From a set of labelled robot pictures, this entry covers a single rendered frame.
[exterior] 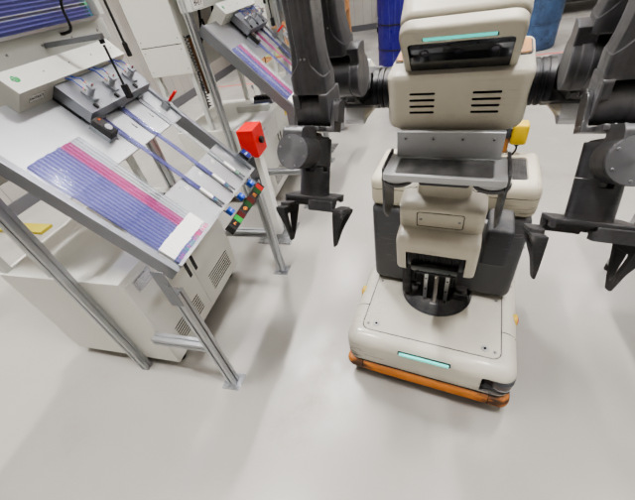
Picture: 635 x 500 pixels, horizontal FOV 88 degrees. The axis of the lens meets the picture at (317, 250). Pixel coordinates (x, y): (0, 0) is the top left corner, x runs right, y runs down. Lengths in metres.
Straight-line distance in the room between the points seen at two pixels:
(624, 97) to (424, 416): 1.25
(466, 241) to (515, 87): 0.38
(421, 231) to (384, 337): 0.54
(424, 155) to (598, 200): 0.38
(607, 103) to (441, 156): 0.35
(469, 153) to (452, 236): 0.25
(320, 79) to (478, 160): 0.40
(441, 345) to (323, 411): 0.56
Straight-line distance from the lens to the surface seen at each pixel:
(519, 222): 1.28
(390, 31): 5.46
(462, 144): 0.81
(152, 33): 2.60
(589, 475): 1.61
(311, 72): 0.61
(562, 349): 1.83
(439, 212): 0.93
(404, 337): 1.37
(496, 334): 1.43
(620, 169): 0.51
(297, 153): 0.56
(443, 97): 0.80
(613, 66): 0.57
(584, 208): 0.58
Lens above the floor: 1.42
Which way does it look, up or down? 41 degrees down
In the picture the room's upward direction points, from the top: 12 degrees counter-clockwise
